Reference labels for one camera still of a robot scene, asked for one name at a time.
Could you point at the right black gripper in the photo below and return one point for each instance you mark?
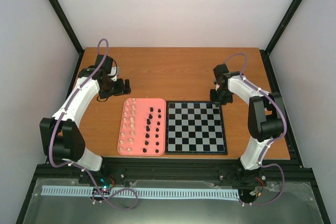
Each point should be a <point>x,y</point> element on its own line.
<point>213,99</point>

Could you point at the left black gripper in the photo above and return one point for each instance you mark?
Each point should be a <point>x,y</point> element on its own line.
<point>121,88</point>

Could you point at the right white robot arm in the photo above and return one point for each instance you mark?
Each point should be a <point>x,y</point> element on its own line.
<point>266,121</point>

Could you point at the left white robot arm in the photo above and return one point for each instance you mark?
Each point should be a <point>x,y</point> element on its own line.
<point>60,133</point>

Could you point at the black white chessboard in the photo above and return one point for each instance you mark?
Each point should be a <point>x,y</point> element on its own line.
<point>194,129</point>

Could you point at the pink plastic tray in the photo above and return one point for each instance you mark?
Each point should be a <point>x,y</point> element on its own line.
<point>141,115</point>

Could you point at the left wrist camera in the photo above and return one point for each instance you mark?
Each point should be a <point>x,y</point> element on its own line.
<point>115,71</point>

